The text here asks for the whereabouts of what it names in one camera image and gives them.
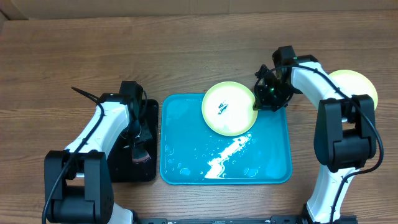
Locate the yellow plate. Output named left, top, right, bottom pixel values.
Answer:
left=330, top=70, right=378, bottom=110
left=201, top=82, right=258, bottom=136

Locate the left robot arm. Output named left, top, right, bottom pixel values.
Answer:
left=41, top=91, right=159, bottom=223

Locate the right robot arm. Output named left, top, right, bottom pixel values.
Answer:
left=253, top=55, right=382, bottom=223

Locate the black water tray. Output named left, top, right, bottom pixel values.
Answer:
left=107, top=99, right=159, bottom=182

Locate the teal plastic tray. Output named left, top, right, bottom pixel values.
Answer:
left=160, top=93, right=293, bottom=185

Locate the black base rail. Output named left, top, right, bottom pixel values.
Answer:
left=136, top=214, right=358, bottom=224

